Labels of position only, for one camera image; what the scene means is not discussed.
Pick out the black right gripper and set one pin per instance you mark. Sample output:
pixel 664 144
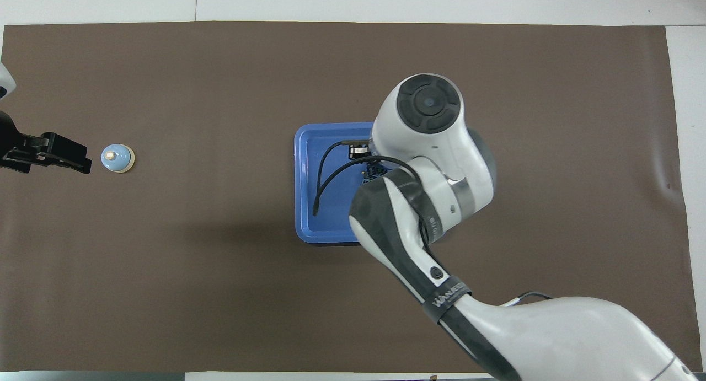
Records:
pixel 359 150

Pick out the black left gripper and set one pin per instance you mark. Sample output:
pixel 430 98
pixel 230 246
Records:
pixel 58 148

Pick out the red push button switch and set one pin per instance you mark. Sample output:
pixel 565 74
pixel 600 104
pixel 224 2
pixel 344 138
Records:
pixel 373 172

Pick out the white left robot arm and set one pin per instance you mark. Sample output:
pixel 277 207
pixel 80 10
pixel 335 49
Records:
pixel 4 83

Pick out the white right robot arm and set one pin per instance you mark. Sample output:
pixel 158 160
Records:
pixel 430 149

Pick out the light blue desk bell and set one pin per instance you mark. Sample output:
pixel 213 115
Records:
pixel 117 158

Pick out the blue plastic tray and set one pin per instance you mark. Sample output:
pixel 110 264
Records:
pixel 306 221

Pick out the brown paper table mat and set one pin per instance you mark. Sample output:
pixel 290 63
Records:
pixel 220 287

